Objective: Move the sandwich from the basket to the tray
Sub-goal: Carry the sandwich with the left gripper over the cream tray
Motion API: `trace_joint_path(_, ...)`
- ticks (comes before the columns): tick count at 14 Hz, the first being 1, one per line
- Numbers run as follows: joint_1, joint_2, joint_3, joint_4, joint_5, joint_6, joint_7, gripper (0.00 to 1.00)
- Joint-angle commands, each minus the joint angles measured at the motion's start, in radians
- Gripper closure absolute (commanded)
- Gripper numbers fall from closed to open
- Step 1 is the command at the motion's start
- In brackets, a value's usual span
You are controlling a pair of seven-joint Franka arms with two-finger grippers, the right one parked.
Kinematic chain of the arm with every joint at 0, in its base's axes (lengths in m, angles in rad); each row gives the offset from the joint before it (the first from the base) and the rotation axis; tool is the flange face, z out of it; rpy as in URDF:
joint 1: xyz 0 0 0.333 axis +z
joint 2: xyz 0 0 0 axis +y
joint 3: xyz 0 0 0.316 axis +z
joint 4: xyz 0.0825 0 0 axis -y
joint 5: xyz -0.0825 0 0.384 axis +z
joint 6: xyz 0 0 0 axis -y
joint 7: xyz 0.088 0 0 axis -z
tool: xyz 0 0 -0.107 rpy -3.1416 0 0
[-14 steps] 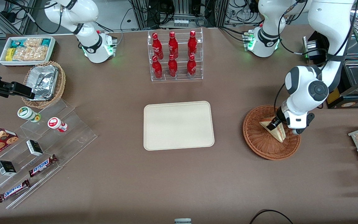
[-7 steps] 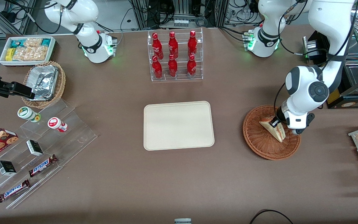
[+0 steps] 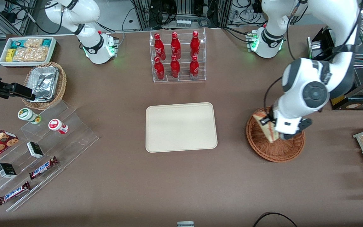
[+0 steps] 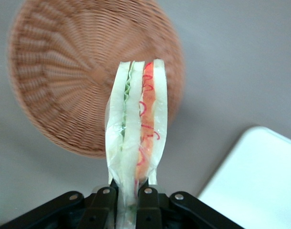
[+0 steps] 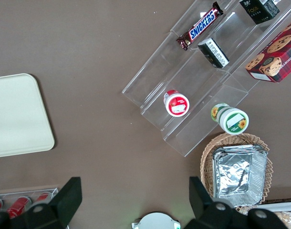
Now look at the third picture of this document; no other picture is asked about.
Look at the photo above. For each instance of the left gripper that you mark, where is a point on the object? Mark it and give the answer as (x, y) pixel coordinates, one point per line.
(268, 120)

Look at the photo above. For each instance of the triangular sandwich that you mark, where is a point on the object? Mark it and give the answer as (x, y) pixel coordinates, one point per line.
(271, 134)

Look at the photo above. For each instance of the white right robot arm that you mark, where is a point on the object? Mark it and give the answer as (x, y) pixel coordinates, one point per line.
(90, 14)

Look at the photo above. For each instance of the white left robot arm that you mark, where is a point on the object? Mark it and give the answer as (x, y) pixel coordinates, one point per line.
(332, 19)

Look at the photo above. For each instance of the round brown wicker basket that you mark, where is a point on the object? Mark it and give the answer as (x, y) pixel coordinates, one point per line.
(276, 151)

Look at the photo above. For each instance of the aluminium foil tray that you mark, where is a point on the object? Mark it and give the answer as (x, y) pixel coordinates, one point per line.
(44, 82)

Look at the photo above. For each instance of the oval tan wicker basket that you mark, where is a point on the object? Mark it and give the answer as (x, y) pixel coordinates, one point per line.
(62, 85)

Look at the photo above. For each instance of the cream plastic tray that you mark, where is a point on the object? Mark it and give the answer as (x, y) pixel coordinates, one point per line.
(181, 127)

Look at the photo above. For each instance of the green lid yoghurt cup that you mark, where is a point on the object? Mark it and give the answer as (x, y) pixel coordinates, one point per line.
(25, 114)

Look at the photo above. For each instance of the yellow snack pack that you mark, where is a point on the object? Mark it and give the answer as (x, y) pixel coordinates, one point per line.
(9, 55)

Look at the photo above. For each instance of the clear rice cracker bag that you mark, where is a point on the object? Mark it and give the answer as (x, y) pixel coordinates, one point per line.
(33, 43)
(30, 54)

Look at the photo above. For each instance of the teal snack pack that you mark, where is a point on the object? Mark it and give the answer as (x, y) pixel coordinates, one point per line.
(47, 42)
(17, 44)

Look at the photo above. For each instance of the red lid yoghurt cup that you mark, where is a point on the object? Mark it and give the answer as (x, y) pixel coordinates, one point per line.
(55, 124)

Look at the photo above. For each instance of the white plastic snack bin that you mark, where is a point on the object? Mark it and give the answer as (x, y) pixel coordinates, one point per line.
(54, 52)

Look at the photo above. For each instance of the small black box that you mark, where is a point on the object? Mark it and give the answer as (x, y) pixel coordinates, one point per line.
(35, 149)
(6, 170)

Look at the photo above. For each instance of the clear acrylic stepped shelf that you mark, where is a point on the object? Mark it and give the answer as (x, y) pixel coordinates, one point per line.
(74, 138)

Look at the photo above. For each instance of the Snickers chocolate bar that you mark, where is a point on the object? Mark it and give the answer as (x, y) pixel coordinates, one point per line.
(43, 168)
(14, 193)

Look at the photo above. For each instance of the red cola bottle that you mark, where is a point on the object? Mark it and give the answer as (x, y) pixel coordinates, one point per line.
(175, 45)
(159, 69)
(175, 67)
(159, 45)
(195, 44)
(194, 67)

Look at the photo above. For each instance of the clear acrylic bottle rack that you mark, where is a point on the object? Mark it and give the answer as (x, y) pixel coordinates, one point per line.
(183, 55)

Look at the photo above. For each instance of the small grey device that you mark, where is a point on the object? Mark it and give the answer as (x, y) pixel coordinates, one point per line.
(185, 224)

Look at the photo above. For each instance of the grey power strip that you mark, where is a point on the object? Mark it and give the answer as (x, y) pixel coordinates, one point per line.
(183, 23)

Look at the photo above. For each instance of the aluminium equipment rack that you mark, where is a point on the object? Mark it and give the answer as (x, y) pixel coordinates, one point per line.
(184, 9)

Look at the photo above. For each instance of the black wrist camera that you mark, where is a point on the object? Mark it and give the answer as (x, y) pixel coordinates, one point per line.
(268, 119)

